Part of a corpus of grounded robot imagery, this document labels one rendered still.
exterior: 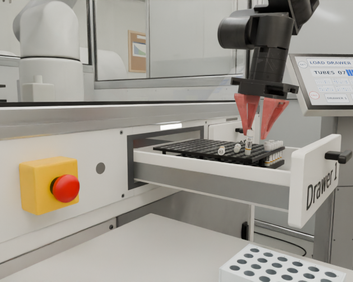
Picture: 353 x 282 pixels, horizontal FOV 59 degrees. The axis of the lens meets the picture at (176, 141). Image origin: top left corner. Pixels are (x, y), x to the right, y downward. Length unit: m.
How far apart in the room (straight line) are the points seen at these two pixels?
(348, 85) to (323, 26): 0.94
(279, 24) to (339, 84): 0.94
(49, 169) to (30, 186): 0.03
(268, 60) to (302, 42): 1.85
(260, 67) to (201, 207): 0.51
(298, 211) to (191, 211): 0.46
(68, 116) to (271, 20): 0.36
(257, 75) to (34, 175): 0.38
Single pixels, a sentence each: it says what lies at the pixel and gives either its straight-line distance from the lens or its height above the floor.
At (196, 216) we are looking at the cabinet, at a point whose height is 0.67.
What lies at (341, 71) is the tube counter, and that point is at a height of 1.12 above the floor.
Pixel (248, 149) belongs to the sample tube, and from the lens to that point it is 0.58.
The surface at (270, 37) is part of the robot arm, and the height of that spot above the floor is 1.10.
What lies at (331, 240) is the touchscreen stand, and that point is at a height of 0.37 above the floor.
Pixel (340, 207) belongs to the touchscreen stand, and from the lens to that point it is 1.60.
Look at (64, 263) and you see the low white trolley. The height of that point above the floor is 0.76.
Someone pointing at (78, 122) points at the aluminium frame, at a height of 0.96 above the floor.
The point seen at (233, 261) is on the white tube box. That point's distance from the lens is 0.43.
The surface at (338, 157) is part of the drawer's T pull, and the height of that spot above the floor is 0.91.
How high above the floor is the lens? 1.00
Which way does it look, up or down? 8 degrees down
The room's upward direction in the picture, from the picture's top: straight up
